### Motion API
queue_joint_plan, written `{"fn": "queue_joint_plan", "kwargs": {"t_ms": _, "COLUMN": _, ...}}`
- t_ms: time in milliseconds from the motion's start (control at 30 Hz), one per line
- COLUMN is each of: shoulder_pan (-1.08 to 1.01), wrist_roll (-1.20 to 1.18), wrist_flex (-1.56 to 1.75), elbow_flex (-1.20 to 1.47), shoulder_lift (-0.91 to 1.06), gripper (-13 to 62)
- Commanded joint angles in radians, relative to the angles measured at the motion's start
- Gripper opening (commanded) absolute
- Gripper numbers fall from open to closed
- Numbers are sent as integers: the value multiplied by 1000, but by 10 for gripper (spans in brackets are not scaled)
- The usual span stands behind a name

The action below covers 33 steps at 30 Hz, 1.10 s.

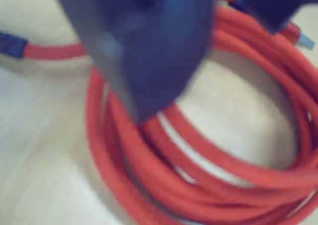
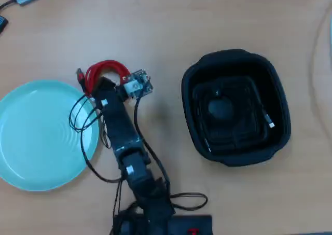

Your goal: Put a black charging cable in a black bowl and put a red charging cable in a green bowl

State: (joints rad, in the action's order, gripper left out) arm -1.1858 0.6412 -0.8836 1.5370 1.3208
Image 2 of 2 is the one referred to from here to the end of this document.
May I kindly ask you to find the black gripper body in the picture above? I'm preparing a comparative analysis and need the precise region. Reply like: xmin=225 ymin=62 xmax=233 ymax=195
xmin=95 ymin=85 xmax=131 ymax=122

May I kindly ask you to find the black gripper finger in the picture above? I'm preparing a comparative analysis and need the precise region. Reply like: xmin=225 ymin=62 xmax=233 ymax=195
xmin=96 ymin=76 xmax=117 ymax=93

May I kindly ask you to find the red braided charging cable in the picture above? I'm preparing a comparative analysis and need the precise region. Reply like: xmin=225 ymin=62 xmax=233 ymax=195
xmin=76 ymin=59 xmax=131 ymax=99

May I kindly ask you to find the black braided charging cable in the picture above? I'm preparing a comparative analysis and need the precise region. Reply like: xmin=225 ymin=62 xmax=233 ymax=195
xmin=193 ymin=75 xmax=276 ymax=153

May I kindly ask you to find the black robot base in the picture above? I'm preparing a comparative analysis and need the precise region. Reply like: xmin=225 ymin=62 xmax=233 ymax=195
xmin=112 ymin=214 xmax=214 ymax=235

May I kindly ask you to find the black soft square bowl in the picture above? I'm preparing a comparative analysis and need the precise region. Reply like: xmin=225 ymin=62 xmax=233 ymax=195
xmin=181 ymin=48 xmax=292 ymax=168

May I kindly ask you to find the light blue plate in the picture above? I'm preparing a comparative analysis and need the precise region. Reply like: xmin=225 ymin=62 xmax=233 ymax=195
xmin=0 ymin=79 xmax=100 ymax=192

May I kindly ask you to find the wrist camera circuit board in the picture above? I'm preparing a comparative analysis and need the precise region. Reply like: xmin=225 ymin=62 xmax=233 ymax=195
xmin=122 ymin=69 xmax=155 ymax=100

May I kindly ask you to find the thin black servo wire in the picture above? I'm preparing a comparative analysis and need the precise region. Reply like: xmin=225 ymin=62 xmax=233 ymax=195
xmin=68 ymin=92 xmax=125 ymax=184

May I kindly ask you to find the thin black camera cable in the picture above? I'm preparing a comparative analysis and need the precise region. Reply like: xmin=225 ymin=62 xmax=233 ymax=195
xmin=133 ymin=97 xmax=174 ymax=202

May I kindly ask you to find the black USB hub cable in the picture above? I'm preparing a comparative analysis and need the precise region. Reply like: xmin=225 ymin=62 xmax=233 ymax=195
xmin=0 ymin=0 xmax=18 ymax=13

